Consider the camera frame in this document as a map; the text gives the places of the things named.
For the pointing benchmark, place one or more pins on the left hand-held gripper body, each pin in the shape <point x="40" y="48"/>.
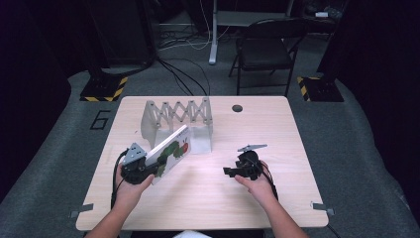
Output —
<point x="135" y="167"/>

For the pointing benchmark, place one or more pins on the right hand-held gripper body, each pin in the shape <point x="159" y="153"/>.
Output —
<point x="251" y="165"/>

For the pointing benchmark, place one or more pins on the white caterpillar picture book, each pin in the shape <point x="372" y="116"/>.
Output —
<point x="171" y="152"/>

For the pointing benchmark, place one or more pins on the grey expandable metal book rack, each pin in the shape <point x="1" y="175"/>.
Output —
<point x="165" y="114"/>

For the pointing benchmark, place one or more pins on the person's right hand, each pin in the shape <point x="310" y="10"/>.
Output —
<point x="261" y="188"/>

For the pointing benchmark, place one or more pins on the person's left hand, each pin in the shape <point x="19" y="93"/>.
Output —
<point x="130" y="195"/>

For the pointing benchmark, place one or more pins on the person's white clothing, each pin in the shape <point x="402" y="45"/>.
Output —
<point x="193" y="234"/>

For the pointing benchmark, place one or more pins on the black stand base hazard stripes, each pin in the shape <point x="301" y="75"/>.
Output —
<point x="102" y="89"/>
<point x="322" y="89"/>

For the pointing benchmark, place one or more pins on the black folding chair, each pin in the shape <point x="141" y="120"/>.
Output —
<point x="264" y="49"/>

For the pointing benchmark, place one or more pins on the white desk leg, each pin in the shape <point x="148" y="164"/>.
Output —
<point x="213" y="39"/>

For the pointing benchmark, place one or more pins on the black cabinet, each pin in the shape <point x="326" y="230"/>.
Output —
<point x="122" y="29"/>

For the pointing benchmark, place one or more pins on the grey desk top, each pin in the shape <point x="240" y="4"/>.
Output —
<point x="251" y="18"/>

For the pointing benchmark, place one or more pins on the small white device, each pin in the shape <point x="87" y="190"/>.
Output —
<point x="321" y="14"/>

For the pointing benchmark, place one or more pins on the grey metal table bracket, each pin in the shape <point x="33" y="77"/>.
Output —
<point x="82" y="209"/>
<point x="322" y="207"/>

